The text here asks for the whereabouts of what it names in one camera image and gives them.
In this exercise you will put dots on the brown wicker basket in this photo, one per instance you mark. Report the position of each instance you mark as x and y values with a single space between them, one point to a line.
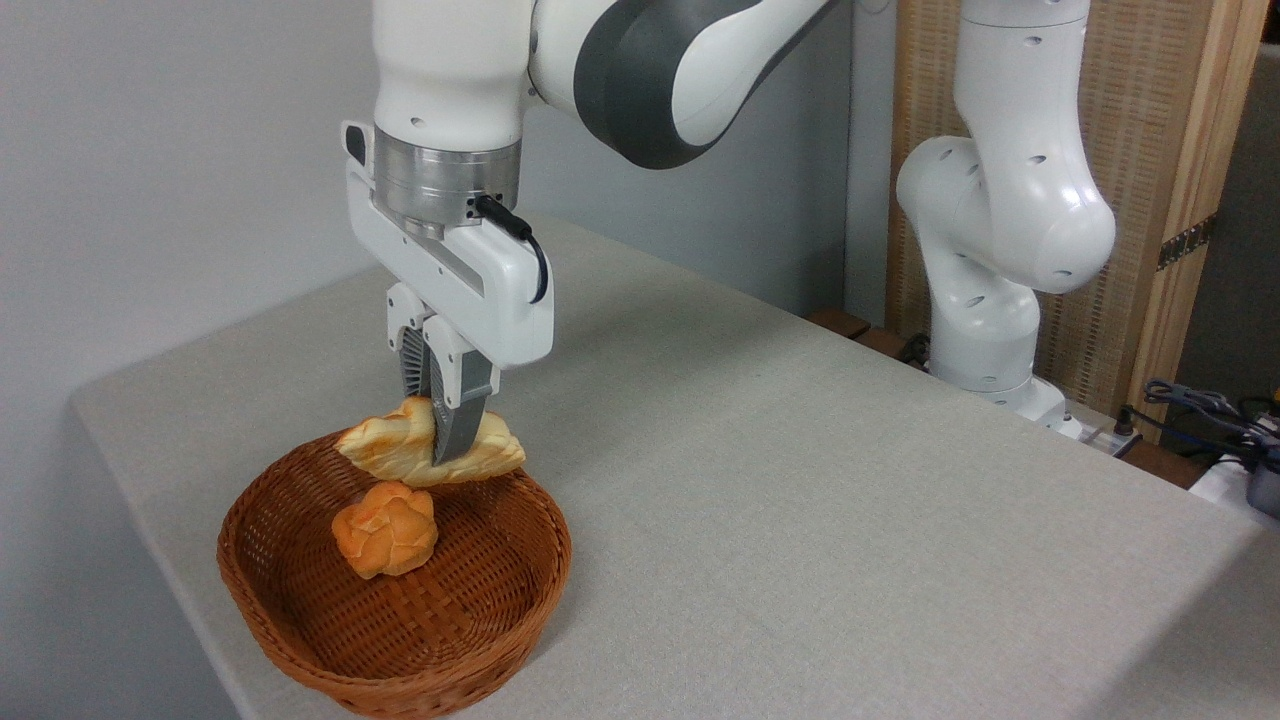
460 620

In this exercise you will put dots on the dark grey partition panel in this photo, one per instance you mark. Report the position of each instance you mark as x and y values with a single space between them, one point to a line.
1240 250

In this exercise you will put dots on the braided long bread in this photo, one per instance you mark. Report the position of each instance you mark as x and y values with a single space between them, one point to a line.
390 450

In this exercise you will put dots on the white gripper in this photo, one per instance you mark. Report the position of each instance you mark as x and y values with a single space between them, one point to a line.
490 290

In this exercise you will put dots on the woven wooden folding screen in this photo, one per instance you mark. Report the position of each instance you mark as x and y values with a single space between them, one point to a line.
1150 100

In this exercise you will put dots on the black screen hinge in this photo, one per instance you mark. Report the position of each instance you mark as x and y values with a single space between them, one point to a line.
1186 243

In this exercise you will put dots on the grey tablecloth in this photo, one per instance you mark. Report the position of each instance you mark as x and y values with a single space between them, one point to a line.
850 560

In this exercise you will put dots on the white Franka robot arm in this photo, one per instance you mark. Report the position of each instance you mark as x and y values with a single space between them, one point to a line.
1010 200

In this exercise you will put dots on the blue grey device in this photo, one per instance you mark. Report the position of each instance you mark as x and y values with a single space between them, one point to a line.
1265 490

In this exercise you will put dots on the round bread roll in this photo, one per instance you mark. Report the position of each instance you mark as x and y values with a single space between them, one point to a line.
385 530

